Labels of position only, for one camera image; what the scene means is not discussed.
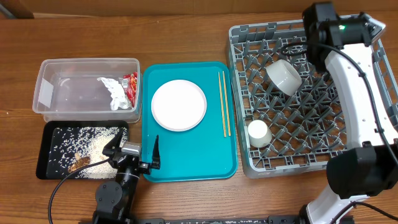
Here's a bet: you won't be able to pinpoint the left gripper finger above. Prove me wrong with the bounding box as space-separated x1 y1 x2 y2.
102 129 123 156
151 135 160 170

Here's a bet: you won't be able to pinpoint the rice and food scraps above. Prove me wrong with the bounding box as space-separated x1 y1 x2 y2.
46 127 128 179

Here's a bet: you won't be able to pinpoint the white napkin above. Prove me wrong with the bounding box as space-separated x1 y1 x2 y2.
97 77 132 111

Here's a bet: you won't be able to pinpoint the white cup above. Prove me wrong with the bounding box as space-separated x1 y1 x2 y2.
248 120 272 147

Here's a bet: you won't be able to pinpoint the grey bowl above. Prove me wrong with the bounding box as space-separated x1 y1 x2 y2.
266 59 302 96

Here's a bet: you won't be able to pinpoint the red foil wrapper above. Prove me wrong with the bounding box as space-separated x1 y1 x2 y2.
122 72 138 108

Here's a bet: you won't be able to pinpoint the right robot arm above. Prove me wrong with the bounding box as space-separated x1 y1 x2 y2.
301 2 397 223

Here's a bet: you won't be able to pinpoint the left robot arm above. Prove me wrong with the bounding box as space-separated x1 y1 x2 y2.
91 131 160 223

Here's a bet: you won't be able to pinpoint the grey dishwasher rack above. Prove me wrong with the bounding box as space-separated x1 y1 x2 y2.
226 13 398 179

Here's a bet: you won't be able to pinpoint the black plastic tray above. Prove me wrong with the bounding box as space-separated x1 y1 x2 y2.
36 121 129 180

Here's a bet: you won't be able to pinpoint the white round plate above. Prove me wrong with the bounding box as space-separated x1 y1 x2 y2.
150 80 207 132

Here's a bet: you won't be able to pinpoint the teal serving tray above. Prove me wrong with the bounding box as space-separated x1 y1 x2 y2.
141 62 238 183

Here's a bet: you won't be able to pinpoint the clear plastic bin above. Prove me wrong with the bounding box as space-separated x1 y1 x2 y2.
32 58 142 123

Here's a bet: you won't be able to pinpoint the wooden chopstick left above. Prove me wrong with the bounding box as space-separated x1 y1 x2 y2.
218 72 226 138

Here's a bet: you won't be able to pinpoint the wooden chopstick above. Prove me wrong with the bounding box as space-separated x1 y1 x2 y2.
218 72 226 138
222 71 231 136

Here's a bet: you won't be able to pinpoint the wooden chopstick right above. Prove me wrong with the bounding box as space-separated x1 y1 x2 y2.
222 71 231 136

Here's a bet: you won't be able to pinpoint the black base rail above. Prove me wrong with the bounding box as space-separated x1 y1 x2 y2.
137 215 305 224

